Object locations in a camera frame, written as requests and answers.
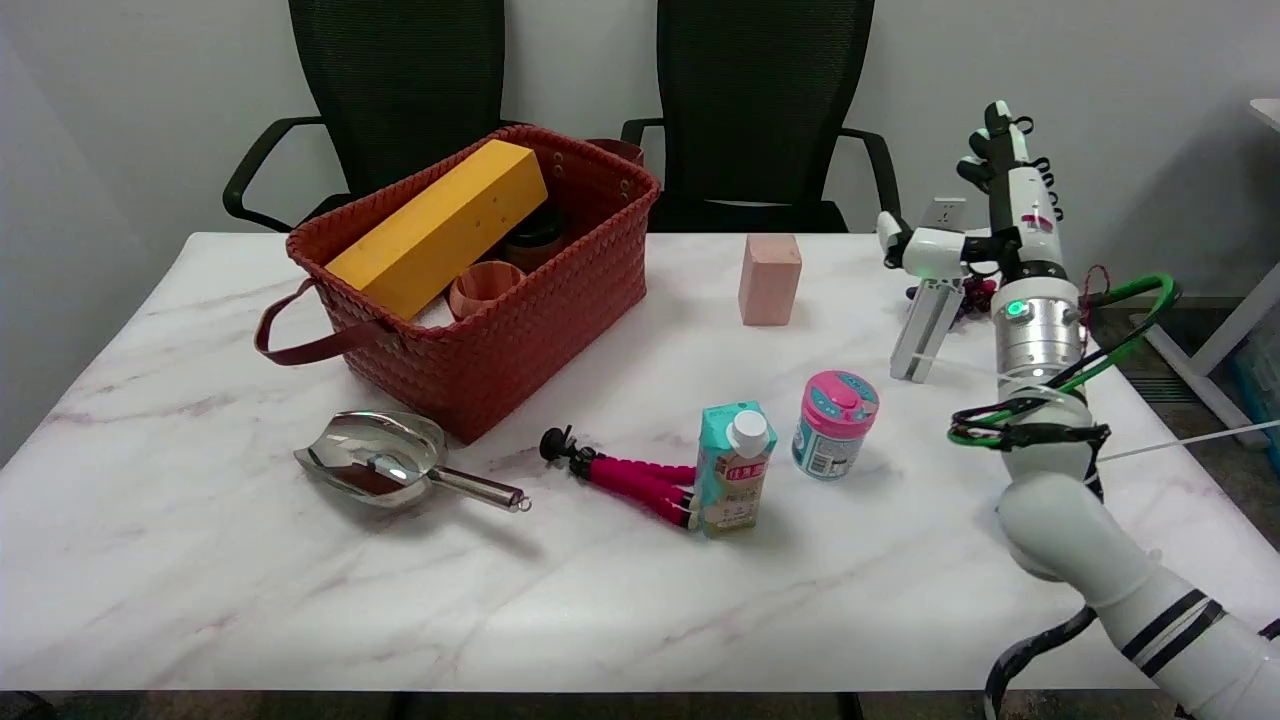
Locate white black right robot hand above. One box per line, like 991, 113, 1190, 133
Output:
877, 100, 1067, 282

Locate blue drink carton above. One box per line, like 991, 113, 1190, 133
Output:
695, 401, 779, 538

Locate purple toy grapes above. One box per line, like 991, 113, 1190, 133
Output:
906, 278, 1001, 321

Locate silver aluminium extrusion bar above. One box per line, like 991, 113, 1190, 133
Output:
890, 278, 966, 384

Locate white side desk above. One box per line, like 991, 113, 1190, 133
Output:
1130, 98, 1280, 451

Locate pink wooden block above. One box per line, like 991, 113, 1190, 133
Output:
738, 234, 803, 327

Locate black mesh office chair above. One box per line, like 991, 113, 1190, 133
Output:
620, 0, 902, 234
222, 0, 511, 233

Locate white zip tie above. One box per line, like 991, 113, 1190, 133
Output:
1095, 420, 1280, 464

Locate pink lid plastic jar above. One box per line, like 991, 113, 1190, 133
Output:
792, 370, 880, 481

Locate blue storage bin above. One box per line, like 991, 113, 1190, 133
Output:
1232, 330, 1280, 446

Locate pink black flexible tripod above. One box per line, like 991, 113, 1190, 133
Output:
539, 426, 701, 531

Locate red woven basket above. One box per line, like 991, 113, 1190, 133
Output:
254, 124, 662, 445

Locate copper coloured cup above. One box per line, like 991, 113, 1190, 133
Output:
449, 261, 527, 321

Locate long yellow box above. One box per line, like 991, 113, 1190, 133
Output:
326, 139, 549, 321

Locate shiny metal scoop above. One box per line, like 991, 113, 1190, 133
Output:
293, 410, 532, 514

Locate green robot cable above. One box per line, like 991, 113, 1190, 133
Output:
948, 274, 1182, 448

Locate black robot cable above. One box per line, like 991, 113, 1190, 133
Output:
984, 605, 1101, 720

